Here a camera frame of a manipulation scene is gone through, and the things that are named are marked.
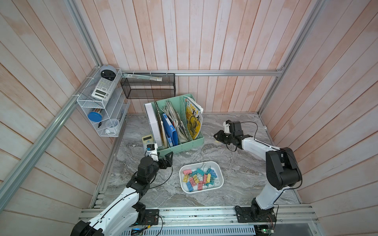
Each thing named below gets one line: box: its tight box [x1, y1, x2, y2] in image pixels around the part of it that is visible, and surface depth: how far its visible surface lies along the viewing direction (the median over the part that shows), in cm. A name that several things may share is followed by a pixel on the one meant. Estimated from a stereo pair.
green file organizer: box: [150, 93, 205, 158], surface depth 94 cm
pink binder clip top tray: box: [183, 169, 192, 175], surface depth 88 cm
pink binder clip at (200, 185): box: [197, 180, 204, 191], surface depth 84 cm
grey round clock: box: [99, 64, 118, 81], surface depth 83 cm
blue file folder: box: [161, 113, 179, 148], surface depth 89 cm
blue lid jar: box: [87, 111, 103, 123], surface depth 78 cm
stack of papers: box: [159, 100, 192, 144], surface depth 92 cm
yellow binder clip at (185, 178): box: [182, 174, 189, 183], surface depth 87 cm
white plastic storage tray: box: [179, 161, 225, 194], surface depth 87 cm
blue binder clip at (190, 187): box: [186, 180, 194, 192], surface depth 84 cm
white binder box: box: [143, 102, 163, 148], surface depth 87 cm
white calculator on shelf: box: [91, 77, 116, 100], surface depth 79 cm
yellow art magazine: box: [185, 96, 204, 140], surface depth 95 cm
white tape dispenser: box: [105, 118, 120, 136], surface depth 93 cm
